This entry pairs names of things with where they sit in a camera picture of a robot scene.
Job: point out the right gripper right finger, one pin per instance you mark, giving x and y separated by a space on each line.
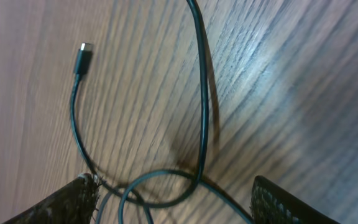
272 204

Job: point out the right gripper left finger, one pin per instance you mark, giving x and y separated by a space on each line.
73 203

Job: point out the black usb cable long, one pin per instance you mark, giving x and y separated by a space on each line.
127 193

